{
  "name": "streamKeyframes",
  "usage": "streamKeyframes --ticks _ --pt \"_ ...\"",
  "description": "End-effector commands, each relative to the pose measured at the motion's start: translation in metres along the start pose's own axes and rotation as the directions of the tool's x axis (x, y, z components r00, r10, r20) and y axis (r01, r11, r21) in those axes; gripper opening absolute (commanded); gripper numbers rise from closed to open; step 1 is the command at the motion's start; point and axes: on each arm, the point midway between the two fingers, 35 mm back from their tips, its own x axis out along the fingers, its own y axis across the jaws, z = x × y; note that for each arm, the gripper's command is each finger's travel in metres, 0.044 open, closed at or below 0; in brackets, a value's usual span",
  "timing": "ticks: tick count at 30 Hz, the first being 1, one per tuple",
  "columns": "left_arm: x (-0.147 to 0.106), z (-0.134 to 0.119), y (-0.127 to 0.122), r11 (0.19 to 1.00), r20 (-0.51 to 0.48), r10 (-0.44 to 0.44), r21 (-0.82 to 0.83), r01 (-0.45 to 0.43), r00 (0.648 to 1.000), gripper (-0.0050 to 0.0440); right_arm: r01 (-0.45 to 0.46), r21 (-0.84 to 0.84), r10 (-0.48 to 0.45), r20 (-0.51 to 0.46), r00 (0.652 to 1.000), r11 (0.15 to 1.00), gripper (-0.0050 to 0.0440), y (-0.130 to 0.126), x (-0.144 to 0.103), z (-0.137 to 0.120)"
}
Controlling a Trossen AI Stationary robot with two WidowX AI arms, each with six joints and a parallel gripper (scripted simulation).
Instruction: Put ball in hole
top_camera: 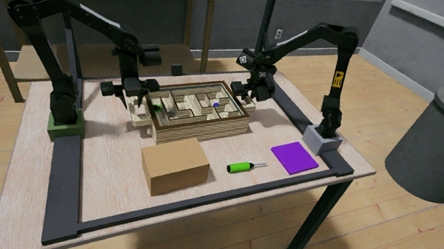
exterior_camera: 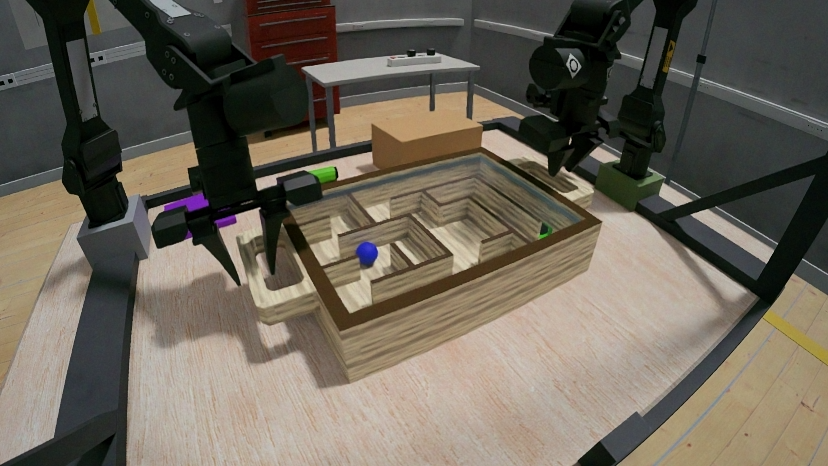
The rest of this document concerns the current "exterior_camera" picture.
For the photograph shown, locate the wooden maze board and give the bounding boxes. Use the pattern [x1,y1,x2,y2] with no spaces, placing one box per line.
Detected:
[235,147,603,384]

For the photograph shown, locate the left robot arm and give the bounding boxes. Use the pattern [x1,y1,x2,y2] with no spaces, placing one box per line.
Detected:
[26,0,309,229]

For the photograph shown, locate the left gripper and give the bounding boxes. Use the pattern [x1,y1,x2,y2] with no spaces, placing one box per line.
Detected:
[151,136,323,286]

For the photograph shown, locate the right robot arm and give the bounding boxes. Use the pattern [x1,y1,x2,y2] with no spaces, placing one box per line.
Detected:
[526,0,698,181]

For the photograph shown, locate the brown cardboard box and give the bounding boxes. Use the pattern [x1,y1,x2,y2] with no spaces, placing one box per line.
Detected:
[371,109,483,170]

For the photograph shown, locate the purple flat block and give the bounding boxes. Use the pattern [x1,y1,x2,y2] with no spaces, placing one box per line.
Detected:
[164,193,237,240]

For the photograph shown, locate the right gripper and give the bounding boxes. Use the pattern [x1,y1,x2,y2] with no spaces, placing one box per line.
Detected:
[518,87,621,178]

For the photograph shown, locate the green screwdriver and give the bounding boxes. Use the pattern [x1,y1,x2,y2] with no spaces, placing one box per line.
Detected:
[307,166,339,183]

